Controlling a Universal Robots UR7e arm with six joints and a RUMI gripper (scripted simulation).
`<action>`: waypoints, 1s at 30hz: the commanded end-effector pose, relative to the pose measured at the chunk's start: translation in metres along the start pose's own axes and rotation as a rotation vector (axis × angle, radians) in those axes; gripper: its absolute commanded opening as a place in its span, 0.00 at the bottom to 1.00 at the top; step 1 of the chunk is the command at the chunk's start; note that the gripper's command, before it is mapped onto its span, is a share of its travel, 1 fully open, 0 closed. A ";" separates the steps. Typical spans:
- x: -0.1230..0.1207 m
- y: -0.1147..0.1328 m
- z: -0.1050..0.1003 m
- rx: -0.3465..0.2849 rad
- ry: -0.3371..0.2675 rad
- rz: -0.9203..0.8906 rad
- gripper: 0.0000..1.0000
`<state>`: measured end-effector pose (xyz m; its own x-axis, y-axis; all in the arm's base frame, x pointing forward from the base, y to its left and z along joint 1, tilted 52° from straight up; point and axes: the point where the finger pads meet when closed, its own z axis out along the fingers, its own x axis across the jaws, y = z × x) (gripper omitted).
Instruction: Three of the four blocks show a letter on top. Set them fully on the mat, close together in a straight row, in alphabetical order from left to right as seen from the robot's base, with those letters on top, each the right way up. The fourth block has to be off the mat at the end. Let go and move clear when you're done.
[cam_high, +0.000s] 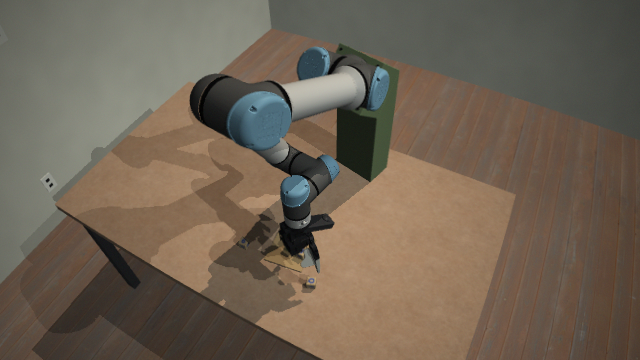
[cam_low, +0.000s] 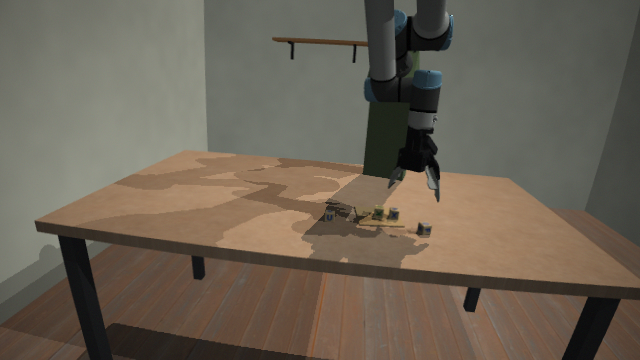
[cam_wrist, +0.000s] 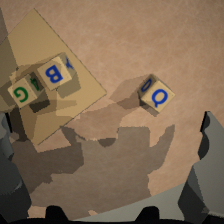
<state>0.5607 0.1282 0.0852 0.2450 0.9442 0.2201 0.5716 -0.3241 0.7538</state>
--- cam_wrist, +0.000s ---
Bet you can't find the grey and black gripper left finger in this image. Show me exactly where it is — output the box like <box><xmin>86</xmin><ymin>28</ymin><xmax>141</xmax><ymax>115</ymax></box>
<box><xmin>0</xmin><ymin>112</ymin><xmax>32</xmax><ymax>224</ymax></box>

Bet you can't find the tan letter block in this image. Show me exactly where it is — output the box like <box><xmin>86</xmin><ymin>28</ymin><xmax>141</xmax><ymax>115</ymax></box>
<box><xmin>8</xmin><ymin>71</ymin><xmax>44</xmax><ymax>109</ymax></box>
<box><xmin>37</xmin><ymin>52</ymin><xmax>76</xmax><ymax>91</ymax></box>
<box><xmin>138</xmin><ymin>74</ymin><xmax>175</xmax><ymax>113</ymax></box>

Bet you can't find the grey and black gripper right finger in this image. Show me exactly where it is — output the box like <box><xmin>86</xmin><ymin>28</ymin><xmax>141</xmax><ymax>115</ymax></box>
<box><xmin>178</xmin><ymin>111</ymin><xmax>224</xmax><ymax>224</ymax></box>

